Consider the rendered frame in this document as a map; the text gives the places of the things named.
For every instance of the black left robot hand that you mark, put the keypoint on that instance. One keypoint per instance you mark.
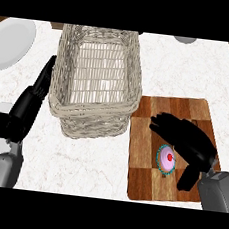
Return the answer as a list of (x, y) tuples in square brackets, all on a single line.
[(25, 108)]

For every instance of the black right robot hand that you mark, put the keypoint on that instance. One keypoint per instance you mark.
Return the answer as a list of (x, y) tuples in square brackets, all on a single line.
[(191, 138)]

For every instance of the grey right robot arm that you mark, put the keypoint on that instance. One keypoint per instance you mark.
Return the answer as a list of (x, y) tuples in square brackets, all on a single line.
[(217, 192)]

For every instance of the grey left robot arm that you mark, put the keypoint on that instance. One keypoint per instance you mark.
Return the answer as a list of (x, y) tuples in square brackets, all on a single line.
[(0, 169)]

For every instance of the pink cupcake with cherry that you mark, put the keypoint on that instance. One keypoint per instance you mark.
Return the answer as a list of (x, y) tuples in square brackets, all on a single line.
[(167, 159)]

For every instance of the brown checkered wooden cutting board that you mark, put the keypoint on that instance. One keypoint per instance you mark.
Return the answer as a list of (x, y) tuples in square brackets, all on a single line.
[(147, 164)]

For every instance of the pale wicker basket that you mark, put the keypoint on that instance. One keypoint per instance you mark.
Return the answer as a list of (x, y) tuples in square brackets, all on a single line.
[(96, 84)]

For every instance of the large white plate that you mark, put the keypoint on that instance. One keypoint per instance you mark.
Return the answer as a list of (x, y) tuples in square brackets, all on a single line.
[(9, 42)]

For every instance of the grey round object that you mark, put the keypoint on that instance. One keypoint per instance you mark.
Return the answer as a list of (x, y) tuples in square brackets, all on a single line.
[(185, 39)]

